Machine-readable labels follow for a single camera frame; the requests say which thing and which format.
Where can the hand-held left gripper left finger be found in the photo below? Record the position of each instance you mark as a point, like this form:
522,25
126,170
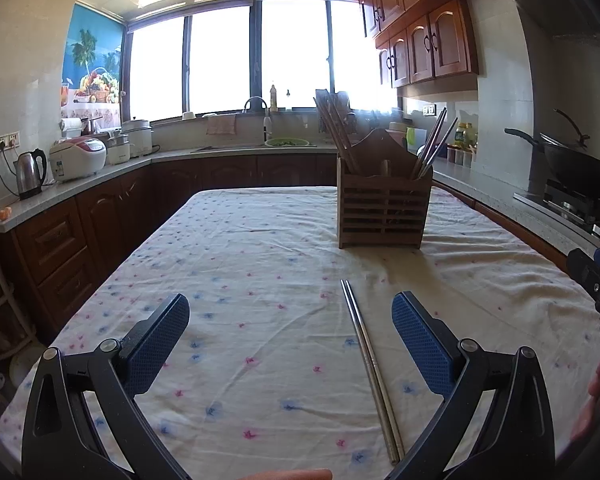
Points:
155,347

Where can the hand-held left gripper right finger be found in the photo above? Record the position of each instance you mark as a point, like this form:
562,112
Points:
422,347

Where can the wooden utensil holder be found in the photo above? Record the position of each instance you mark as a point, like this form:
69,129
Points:
380,215

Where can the bundle of wooden chopsticks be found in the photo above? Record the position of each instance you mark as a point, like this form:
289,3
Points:
337,135

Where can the person's right hand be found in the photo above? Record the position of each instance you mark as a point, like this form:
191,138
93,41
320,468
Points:
597,400

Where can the person's left hand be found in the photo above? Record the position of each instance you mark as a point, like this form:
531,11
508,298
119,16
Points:
290,475

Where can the gas stove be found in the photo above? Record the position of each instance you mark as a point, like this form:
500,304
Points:
565,205

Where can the black wok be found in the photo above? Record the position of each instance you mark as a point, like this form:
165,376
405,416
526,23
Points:
580,170

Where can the stone kitchen countertop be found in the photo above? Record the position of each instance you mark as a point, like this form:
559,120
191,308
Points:
485,190

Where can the floral tablecloth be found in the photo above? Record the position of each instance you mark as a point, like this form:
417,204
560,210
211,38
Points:
260,270

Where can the wooden base cabinets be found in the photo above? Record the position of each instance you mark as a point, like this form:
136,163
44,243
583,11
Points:
105,220

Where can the row of white spice jars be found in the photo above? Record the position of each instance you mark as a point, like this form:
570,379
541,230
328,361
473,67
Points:
462,156

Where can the yellow cooking oil bottle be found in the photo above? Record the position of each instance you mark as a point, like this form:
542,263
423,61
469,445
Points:
462,134

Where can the small white food steamer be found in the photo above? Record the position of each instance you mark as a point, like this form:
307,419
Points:
117,150

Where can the small orange fruit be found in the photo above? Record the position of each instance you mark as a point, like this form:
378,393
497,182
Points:
3,214

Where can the white and red rice cooker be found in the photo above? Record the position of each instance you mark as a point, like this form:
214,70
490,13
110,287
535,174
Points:
77,160

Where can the large white rice cooker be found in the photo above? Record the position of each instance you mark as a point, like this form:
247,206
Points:
139,140

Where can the green and white cup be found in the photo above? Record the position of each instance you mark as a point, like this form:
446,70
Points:
416,136

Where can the kitchen sink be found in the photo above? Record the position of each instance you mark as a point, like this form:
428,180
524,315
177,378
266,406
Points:
230,148

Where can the steel electric kettle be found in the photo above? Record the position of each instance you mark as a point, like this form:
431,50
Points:
29,175

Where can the pink lidded container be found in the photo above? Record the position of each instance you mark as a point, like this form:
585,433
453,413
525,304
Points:
399,127

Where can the pink dish cloth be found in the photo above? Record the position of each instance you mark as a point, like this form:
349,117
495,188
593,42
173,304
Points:
221,125

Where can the white bowl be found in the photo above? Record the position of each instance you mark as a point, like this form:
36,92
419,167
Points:
188,116

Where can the paper towel roll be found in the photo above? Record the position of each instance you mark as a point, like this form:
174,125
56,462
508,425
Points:
71,128

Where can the dish rack with cutting boards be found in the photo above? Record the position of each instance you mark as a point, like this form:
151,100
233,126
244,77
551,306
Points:
352,120

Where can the green colander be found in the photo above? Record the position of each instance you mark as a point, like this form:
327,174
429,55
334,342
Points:
287,142

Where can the steel kitchen faucet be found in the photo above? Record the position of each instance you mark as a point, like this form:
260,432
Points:
267,127

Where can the yellow dish soap bottle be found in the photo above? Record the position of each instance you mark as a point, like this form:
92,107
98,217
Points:
273,100

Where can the small dark-capped bottle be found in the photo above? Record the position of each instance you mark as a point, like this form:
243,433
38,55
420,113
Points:
288,102

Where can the kitchen window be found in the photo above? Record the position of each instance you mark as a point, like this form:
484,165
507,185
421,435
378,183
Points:
220,65

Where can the white wall outlet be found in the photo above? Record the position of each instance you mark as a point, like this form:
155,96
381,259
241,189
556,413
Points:
429,110

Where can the wall outlet with plugs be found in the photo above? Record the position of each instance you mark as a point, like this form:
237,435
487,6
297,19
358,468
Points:
2,143

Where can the tropical fruit wall poster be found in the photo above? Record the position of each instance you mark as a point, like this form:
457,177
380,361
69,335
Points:
92,65

